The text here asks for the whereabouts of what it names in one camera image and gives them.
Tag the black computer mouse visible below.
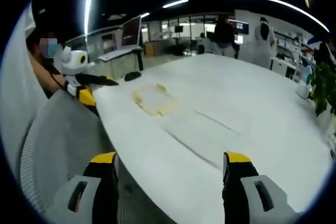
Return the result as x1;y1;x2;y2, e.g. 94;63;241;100
124;71;142;82

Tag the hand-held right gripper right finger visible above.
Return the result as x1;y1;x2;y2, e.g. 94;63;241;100
222;151;307;224

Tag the wall screen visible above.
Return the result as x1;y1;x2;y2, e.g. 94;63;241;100
234;20;250;36

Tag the cardboard box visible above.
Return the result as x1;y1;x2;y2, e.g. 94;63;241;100
143;42;159;57

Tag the ceiling light strip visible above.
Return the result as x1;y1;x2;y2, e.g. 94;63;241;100
224;0;330;33
83;0;93;36
162;0;190;9

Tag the computer monitor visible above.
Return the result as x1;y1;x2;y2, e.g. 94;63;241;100
121;15;143;51

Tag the white standing desk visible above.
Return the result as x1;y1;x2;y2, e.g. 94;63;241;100
98;47;144;78

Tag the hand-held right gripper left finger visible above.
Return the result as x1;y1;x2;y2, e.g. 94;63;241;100
46;152;120;224

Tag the person's head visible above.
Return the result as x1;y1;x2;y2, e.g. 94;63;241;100
25;31;58;58

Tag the green potted plant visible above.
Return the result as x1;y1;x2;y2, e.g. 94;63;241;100
307;62;336;118

